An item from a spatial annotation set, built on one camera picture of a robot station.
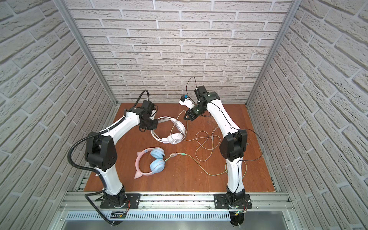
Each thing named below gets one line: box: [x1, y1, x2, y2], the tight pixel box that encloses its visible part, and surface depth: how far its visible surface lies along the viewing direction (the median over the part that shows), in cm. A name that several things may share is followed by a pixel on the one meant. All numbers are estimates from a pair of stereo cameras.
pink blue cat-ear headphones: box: [134, 146, 166, 179], surface depth 84 cm
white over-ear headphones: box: [150, 116, 186, 145], surface depth 87 cm
